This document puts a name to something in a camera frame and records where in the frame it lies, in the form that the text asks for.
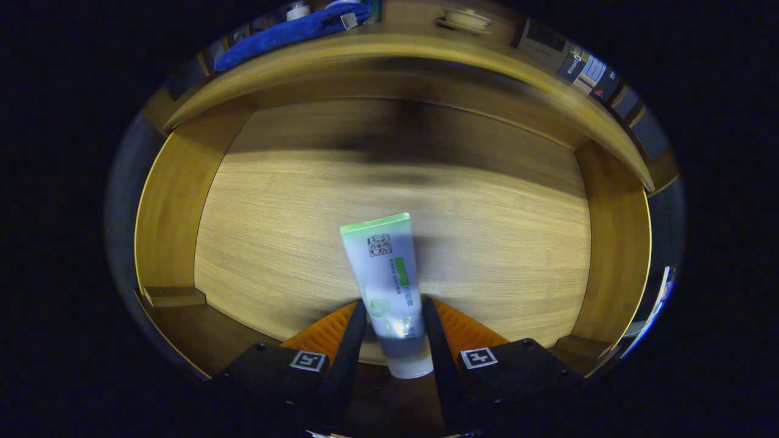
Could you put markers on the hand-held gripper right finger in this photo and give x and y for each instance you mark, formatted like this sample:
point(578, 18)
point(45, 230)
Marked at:
point(441, 365)

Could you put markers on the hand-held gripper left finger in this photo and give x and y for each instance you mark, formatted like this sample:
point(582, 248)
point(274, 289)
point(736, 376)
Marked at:
point(353, 359)

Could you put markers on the white green tube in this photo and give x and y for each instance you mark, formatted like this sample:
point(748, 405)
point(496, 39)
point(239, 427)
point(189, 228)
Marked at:
point(386, 274)

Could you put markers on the wooden drawer with black knob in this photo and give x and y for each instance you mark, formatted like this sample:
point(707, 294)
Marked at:
point(487, 231)

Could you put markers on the wooden countertop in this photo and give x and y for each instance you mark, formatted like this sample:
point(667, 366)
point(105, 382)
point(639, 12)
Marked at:
point(395, 45)

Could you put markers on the black book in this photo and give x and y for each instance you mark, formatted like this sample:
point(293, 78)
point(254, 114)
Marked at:
point(605, 91)

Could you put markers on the grey book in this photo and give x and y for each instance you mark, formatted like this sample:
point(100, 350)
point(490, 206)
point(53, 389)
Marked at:
point(593, 72)

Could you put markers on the blue folded towel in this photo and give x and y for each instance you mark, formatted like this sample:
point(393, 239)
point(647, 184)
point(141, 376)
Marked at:
point(286, 33)

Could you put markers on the beige lidded teacup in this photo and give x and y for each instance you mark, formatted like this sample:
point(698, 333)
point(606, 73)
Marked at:
point(465, 19)

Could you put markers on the white pump bottle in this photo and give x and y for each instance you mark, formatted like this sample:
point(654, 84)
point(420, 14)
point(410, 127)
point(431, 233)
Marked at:
point(298, 12)

